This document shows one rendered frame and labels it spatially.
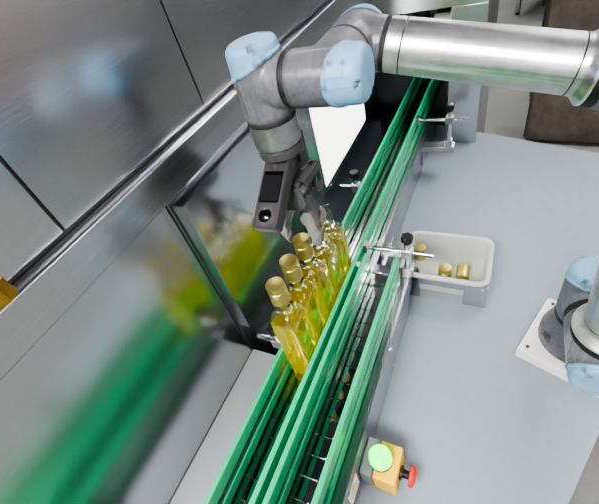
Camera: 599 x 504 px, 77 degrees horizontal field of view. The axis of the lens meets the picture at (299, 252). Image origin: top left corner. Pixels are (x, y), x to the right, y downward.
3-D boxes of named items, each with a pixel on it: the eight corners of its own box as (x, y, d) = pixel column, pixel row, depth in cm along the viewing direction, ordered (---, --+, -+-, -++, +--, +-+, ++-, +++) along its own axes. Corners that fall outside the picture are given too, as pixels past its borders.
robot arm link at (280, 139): (283, 130, 53) (235, 131, 57) (290, 158, 57) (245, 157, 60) (303, 105, 58) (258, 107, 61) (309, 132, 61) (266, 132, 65)
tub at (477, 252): (412, 249, 118) (411, 229, 112) (491, 259, 108) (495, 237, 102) (398, 292, 108) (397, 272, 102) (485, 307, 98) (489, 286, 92)
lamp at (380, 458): (372, 443, 75) (371, 438, 73) (395, 451, 73) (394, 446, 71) (366, 467, 72) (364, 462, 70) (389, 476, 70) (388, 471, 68)
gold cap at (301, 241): (301, 246, 77) (296, 230, 74) (316, 249, 75) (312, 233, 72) (294, 259, 75) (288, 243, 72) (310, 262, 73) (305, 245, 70)
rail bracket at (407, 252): (368, 261, 101) (363, 226, 93) (434, 270, 94) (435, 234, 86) (365, 269, 100) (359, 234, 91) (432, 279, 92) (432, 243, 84)
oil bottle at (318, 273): (320, 310, 94) (301, 250, 79) (341, 315, 92) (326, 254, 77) (312, 329, 91) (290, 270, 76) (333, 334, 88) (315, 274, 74)
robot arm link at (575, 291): (622, 293, 79) (646, 247, 70) (632, 349, 71) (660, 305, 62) (553, 285, 84) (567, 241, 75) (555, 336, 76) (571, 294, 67)
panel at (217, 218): (359, 121, 137) (346, 16, 114) (367, 121, 136) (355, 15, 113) (239, 324, 84) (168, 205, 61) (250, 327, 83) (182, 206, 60)
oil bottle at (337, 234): (335, 276, 101) (320, 215, 86) (355, 279, 98) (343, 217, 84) (328, 292, 97) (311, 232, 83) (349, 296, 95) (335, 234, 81)
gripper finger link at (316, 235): (340, 228, 74) (321, 190, 68) (329, 249, 70) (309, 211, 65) (326, 229, 76) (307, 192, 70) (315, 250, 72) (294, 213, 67)
